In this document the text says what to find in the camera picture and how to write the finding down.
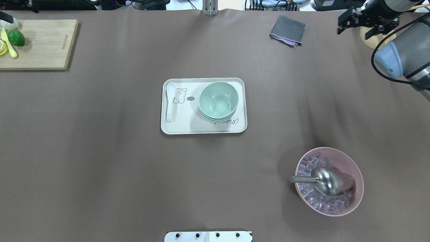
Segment yellow plastic knife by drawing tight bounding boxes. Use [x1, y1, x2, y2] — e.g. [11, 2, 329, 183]
[1, 28, 17, 58]

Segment wooden mug tree stand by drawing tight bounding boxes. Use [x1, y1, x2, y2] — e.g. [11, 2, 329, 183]
[359, 0, 429, 49]

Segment wooden cutting board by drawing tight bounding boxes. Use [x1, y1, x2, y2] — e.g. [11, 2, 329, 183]
[0, 19, 79, 71]

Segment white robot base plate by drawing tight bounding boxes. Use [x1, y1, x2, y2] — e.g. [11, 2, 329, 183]
[164, 230, 253, 242]

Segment grey folded cloth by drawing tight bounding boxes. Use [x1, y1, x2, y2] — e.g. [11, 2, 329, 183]
[269, 15, 307, 48]

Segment green bowl on tray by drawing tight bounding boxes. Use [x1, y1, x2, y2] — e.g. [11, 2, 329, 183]
[203, 116, 231, 123]

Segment pink bowl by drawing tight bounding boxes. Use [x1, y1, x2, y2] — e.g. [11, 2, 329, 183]
[294, 147, 364, 216]

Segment white ceramic soup spoon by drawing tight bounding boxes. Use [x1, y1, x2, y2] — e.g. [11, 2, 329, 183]
[166, 82, 176, 122]

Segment aluminium frame post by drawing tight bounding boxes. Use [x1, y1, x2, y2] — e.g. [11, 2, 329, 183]
[202, 0, 219, 16]

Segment cream rectangular serving tray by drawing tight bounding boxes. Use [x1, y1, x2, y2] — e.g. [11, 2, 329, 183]
[160, 78, 247, 135]

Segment clear ice cubes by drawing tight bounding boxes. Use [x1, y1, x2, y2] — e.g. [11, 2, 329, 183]
[295, 153, 352, 214]

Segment lemon slice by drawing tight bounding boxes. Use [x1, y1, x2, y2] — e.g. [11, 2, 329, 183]
[0, 40, 9, 56]

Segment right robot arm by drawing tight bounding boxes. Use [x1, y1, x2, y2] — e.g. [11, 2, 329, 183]
[337, 0, 430, 99]

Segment metal ice scoop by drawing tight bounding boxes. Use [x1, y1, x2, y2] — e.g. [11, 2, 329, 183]
[289, 167, 355, 197]

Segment green bowl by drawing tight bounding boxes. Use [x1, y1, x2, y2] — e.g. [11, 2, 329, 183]
[199, 108, 233, 119]
[198, 81, 239, 120]
[203, 116, 231, 123]

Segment green lime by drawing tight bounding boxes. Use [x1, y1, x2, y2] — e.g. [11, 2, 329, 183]
[7, 30, 26, 46]

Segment white garlic bulb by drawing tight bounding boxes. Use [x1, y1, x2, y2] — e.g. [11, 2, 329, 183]
[0, 17, 19, 31]

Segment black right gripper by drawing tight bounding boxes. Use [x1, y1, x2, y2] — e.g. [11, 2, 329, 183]
[337, 3, 400, 40]

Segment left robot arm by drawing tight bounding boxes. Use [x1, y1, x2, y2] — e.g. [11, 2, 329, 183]
[0, 12, 14, 24]

